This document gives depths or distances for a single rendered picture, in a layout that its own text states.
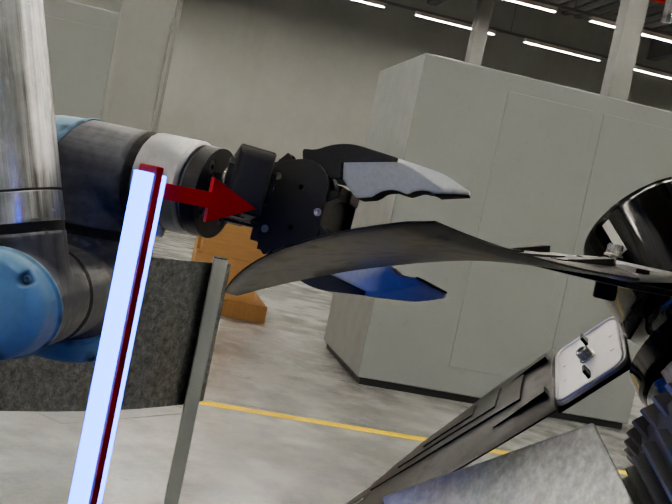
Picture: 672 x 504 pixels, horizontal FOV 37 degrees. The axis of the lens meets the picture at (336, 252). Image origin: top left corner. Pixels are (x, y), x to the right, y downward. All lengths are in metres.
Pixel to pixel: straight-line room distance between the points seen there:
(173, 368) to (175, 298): 0.20
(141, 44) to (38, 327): 4.29
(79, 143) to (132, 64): 4.11
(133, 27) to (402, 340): 3.01
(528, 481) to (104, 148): 0.40
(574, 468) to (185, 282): 2.12
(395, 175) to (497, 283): 6.30
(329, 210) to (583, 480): 0.26
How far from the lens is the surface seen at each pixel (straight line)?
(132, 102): 4.92
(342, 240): 0.54
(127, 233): 0.53
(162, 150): 0.79
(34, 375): 2.53
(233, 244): 8.74
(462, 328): 6.98
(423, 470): 0.83
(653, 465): 0.68
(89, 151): 0.82
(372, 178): 0.73
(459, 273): 6.93
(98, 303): 0.80
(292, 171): 0.75
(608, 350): 0.81
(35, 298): 0.68
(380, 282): 0.72
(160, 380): 2.77
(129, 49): 4.94
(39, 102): 0.72
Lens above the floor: 1.19
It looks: 3 degrees down
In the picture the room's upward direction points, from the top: 12 degrees clockwise
